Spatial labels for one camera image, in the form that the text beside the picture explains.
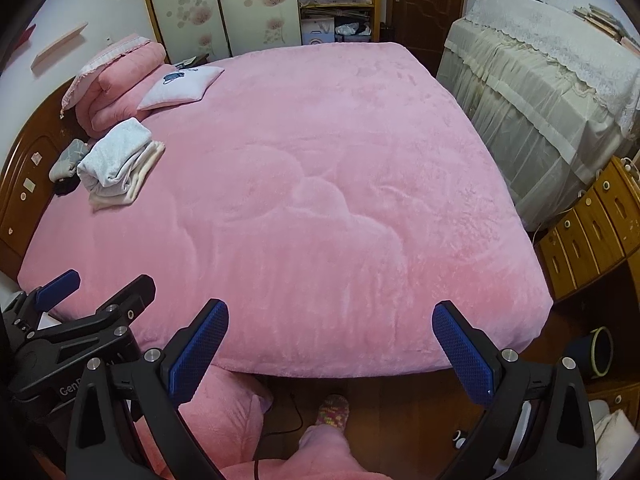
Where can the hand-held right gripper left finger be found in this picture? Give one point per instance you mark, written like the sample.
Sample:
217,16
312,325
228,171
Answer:
197,355

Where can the pink folded quilt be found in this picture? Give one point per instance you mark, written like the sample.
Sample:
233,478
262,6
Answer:
120,90

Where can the grey zip hoodie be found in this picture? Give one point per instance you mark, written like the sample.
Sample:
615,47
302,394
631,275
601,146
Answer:
117,152

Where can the person's pink fleece pants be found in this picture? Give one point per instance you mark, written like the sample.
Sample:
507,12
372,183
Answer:
230,410

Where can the dark bucket with pale rim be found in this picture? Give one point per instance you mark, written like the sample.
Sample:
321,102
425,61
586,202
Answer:
582,355

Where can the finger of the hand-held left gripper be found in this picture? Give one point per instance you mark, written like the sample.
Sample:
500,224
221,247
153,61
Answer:
60,285
131,295

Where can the wooden headboard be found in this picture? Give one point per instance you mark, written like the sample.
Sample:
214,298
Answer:
25,200

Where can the wooden drawer chest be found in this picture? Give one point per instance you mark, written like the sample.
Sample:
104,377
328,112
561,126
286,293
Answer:
585,240

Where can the pink wooden wall shelf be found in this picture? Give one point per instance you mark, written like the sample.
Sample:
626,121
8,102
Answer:
60,45

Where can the cream folded garment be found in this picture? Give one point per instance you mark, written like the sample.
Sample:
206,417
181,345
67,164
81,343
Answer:
112,202

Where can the stack of books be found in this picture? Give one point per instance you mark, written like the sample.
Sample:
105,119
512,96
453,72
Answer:
605,22

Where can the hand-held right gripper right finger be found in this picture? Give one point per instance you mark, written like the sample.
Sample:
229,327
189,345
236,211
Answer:
465,355

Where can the dark wooden door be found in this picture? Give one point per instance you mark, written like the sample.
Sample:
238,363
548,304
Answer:
425,5

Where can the floral door wardrobe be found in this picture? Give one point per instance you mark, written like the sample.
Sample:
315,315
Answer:
240,10

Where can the cream lace covered furniture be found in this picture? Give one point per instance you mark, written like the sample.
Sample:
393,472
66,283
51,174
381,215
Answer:
525,85

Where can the open wooden shelf unit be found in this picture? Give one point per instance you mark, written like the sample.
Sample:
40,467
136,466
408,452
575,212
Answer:
320,25

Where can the grey patterned folded cloth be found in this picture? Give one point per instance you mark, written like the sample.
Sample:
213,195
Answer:
67,160

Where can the white printed pillow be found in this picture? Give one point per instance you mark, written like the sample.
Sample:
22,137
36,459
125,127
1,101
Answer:
180,85

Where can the patterned slipper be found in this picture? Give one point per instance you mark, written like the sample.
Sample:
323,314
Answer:
332,410

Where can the white cloth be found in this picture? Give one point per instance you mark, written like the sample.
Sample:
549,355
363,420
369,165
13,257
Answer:
615,435

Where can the black bin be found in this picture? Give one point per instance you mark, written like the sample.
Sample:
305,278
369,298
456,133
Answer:
386,32

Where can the pink fleece bed blanket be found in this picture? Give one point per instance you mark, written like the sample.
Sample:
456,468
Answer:
325,185

